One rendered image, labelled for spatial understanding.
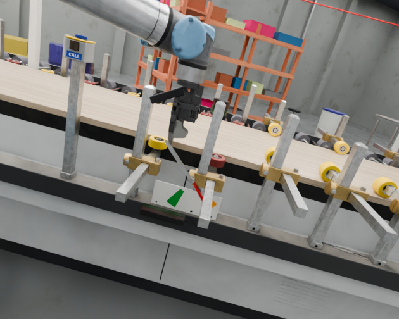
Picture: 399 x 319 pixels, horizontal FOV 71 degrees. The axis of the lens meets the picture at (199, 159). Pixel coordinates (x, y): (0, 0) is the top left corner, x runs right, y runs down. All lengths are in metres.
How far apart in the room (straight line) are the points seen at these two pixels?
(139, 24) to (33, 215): 1.27
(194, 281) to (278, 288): 0.43
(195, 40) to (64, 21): 9.46
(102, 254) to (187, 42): 1.25
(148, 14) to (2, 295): 1.47
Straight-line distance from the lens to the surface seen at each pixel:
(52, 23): 10.11
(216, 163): 1.13
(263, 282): 1.60
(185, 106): 0.88
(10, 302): 1.72
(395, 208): 1.24
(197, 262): 1.53
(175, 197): 1.09
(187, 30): 0.67
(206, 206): 0.86
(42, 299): 1.71
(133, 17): 0.64
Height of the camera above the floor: 1.28
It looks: 20 degrees down
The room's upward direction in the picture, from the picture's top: 15 degrees clockwise
